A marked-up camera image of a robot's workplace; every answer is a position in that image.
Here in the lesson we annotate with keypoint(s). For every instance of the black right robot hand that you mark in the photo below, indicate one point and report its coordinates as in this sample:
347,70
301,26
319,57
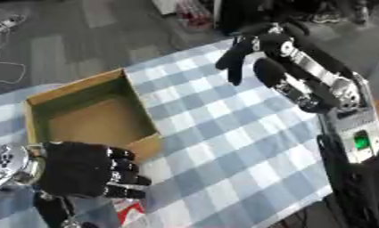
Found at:
280,56

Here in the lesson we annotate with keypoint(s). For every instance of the person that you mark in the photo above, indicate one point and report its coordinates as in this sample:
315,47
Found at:
301,12

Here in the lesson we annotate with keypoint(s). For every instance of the red and white bag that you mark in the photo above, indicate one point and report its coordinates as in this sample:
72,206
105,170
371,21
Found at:
193,13

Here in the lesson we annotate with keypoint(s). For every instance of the red and white packet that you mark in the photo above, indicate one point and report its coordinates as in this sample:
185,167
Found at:
131,211

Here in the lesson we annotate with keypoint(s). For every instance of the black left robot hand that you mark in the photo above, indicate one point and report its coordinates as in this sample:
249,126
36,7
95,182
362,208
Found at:
77,169

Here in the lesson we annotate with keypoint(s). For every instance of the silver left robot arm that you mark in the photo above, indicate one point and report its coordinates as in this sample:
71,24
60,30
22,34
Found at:
10,167

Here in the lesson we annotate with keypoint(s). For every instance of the tan cardboard box green inside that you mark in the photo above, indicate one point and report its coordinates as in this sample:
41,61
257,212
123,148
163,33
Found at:
91,112

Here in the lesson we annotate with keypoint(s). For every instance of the white power strip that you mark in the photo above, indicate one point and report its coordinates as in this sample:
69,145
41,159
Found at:
6,23

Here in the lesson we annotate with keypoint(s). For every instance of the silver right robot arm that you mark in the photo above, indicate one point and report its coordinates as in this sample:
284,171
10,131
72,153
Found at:
353,139

